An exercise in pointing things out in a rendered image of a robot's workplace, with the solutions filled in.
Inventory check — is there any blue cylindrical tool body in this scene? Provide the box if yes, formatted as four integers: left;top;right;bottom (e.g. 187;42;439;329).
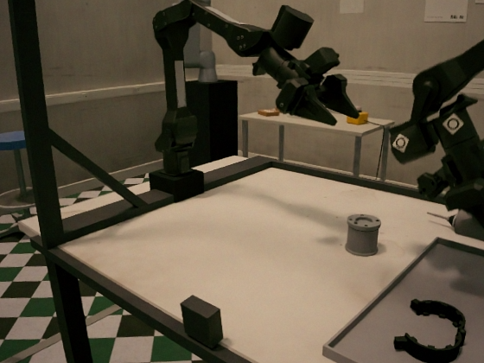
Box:
427;212;457;227

